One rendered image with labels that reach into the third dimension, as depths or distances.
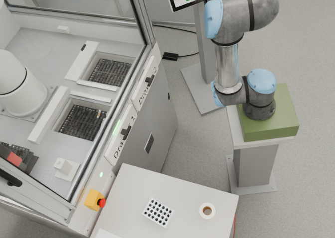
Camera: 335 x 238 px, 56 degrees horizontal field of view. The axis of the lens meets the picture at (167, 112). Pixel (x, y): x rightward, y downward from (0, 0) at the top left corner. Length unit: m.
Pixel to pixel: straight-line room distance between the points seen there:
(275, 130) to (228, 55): 0.51
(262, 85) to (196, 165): 1.15
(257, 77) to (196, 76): 1.40
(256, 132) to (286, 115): 0.16
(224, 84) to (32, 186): 0.79
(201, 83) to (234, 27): 1.66
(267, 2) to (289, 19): 2.17
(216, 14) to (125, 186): 0.91
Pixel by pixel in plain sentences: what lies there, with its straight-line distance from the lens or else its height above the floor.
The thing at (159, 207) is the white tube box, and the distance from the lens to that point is 1.45.
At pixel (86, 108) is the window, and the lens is 1.29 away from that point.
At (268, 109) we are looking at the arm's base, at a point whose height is 0.92.
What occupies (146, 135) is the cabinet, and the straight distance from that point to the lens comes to 1.87.
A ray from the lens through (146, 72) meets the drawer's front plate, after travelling 1.65.
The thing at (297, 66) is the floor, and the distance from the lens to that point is 2.85.
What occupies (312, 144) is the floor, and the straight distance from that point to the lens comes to 2.48.
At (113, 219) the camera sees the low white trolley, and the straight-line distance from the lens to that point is 1.53.
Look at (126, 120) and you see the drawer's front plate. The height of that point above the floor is 0.90.
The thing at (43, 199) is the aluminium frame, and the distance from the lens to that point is 1.19.
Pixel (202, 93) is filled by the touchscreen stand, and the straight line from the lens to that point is 2.61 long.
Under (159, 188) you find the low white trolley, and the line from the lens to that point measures 1.51.
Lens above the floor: 2.17
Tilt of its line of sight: 57 degrees down
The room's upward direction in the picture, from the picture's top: 18 degrees counter-clockwise
